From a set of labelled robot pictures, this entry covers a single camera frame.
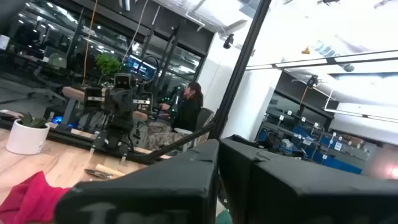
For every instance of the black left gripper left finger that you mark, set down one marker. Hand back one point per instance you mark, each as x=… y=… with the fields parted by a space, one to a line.
x=155 y=193

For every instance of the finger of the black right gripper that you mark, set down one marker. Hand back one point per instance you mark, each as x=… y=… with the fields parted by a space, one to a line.
x=129 y=101
x=114 y=101

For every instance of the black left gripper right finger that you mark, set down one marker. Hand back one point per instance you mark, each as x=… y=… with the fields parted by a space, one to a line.
x=295 y=196

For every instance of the green beige gardening bag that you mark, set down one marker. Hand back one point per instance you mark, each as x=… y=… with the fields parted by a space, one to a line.
x=224 y=218

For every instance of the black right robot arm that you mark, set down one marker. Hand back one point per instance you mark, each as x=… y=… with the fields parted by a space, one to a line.
x=118 y=133

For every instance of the blue background screen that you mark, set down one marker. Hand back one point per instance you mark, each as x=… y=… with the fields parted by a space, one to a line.
x=140 y=67

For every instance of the green leafy plant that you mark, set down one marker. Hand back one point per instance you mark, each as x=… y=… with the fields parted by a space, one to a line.
x=108 y=63

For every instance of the blue storage shelf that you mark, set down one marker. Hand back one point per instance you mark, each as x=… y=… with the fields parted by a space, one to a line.
x=339 y=163

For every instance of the person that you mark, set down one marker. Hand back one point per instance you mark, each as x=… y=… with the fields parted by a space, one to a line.
x=188 y=115

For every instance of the grey office chair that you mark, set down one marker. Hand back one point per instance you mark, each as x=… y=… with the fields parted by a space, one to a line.
x=203 y=116

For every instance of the white potted succulent plant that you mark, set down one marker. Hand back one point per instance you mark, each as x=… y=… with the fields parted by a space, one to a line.
x=26 y=140

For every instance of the red cloth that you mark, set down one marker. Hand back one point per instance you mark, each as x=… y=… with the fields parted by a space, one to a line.
x=28 y=199

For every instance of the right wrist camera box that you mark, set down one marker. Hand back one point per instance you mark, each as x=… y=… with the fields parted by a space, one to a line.
x=123 y=81

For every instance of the black ceiling camera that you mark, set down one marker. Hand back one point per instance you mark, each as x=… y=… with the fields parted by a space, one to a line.
x=228 y=41

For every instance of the black aluminium rig frame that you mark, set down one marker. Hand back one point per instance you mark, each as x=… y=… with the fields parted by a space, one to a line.
x=242 y=62

